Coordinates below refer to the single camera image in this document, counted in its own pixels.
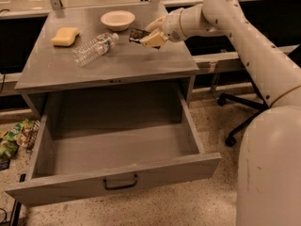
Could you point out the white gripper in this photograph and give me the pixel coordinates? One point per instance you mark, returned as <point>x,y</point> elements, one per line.
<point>171,26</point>

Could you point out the yellow sponge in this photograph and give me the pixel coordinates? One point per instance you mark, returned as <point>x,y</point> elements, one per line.
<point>65,36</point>

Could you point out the grey open top drawer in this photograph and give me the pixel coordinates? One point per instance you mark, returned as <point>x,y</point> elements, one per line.
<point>88,135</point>

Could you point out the white paper bowl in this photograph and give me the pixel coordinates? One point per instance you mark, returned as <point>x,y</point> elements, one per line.
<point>118,20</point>

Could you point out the grey counter cabinet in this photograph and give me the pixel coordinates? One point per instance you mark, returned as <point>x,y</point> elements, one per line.
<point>52,68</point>

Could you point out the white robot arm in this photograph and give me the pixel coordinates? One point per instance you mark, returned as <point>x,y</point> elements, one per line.
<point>269,166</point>

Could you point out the black drawer handle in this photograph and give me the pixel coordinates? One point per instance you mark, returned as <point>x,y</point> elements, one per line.
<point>120,183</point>

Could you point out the clear plastic water bottle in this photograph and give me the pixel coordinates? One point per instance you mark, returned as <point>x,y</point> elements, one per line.
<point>95,48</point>

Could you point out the green snack bags pile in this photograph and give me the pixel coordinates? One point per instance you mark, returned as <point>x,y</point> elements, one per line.
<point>23,134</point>

